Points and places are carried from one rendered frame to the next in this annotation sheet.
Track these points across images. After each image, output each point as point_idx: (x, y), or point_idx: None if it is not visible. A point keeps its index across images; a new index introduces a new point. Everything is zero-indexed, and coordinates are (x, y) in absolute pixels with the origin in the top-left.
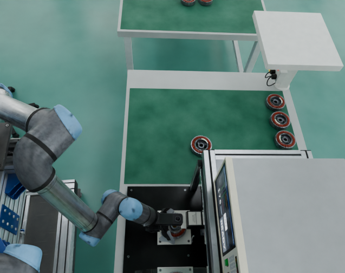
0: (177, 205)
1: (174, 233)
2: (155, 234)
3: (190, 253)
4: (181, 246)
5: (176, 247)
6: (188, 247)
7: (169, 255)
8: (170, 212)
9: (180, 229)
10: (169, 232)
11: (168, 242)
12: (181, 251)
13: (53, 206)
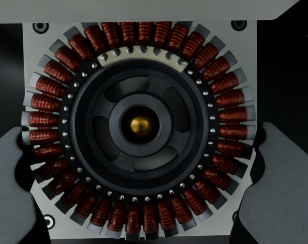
0: None
1: (219, 131)
2: (188, 236)
3: (303, 18)
4: (257, 78)
5: (267, 105)
6: (268, 30)
7: None
8: (2, 176)
9: (167, 79)
10: (277, 223)
11: (245, 160)
12: (286, 75)
13: None
